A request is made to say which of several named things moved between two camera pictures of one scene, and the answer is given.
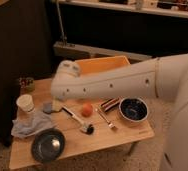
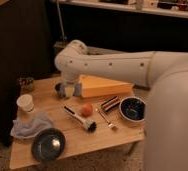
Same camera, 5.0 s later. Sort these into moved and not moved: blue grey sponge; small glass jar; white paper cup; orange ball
Moved: blue grey sponge
Not moved: orange ball; white paper cup; small glass jar
